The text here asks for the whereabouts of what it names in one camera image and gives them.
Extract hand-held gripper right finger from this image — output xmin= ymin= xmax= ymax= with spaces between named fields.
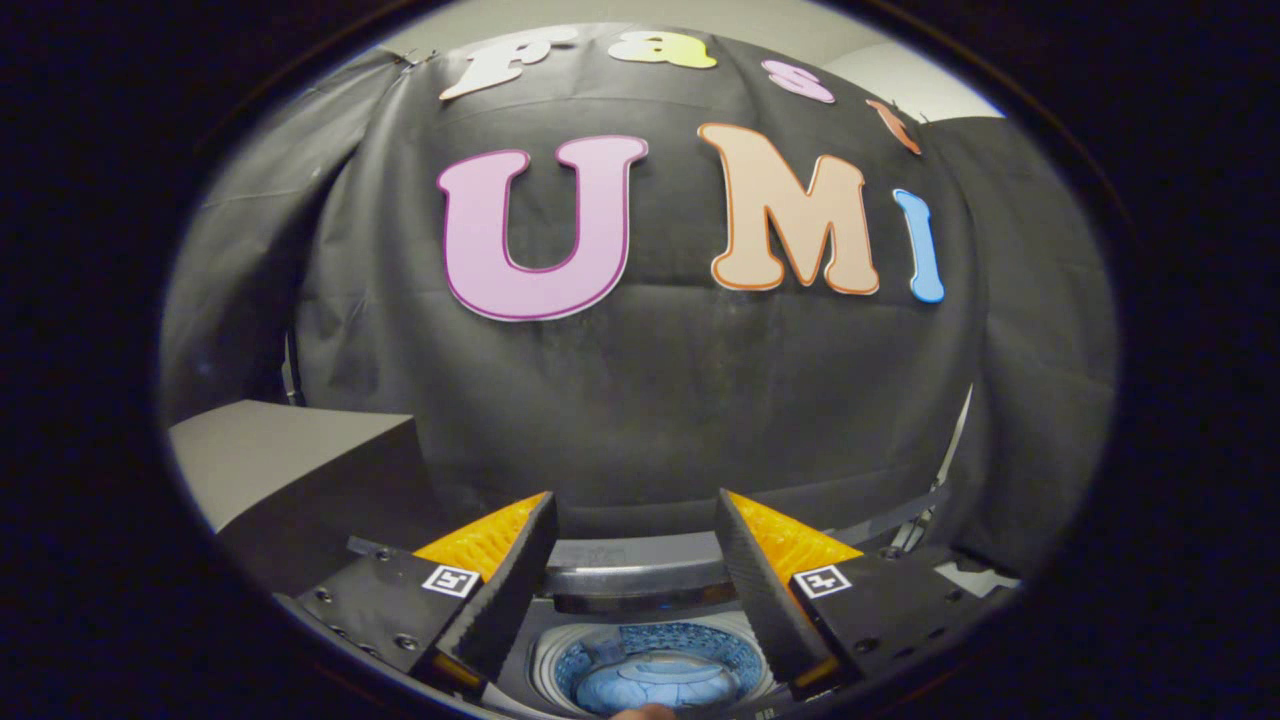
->
xmin=715 ymin=488 xmax=1006 ymax=701

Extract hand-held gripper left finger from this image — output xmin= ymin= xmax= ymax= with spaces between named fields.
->
xmin=275 ymin=490 xmax=559 ymax=699

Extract grey washing machine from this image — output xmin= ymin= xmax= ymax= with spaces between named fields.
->
xmin=488 ymin=590 xmax=806 ymax=720

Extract light blue garment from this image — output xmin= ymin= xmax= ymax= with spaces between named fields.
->
xmin=574 ymin=648 xmax=743 ymax=717

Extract black backdrop cloth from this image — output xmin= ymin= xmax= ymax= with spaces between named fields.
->
xmin=160 ymin=25 xmax=1119 ymax=581

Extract black cables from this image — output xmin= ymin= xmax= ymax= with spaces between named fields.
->
xmin=895 ymin=505 xmax=946 ymax=556

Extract beige cabinet with dark frame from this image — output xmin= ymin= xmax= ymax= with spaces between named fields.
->
xmin=168 ymin=400 xmax=453 ymax=598

